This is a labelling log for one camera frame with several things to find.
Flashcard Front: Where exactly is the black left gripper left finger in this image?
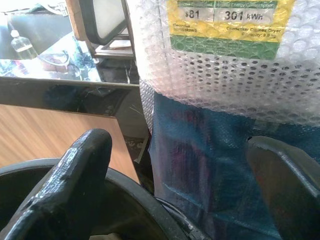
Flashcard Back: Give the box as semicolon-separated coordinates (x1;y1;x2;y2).
3;128;113;240

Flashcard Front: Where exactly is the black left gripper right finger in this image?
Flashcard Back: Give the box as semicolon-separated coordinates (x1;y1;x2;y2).
244;135;320;240

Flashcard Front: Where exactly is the bubble-wrapped clothes dryer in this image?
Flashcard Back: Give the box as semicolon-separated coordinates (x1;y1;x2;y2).
126;0;320;240

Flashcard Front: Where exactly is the wooden board panel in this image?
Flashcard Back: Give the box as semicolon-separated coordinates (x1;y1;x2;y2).
0;103;141;185

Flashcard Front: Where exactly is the black round laundry basket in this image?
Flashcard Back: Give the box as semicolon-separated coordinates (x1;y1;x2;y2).
0;157;208;240

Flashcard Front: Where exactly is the clear plastic bottle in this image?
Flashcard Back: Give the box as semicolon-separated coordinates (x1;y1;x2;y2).
9;29;38;61

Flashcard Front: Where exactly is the yellow green energy label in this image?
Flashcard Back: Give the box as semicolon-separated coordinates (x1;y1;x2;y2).
166;0;297;61

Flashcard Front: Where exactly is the black framed white panel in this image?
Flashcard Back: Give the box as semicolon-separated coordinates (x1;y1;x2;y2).
79;0;129;46

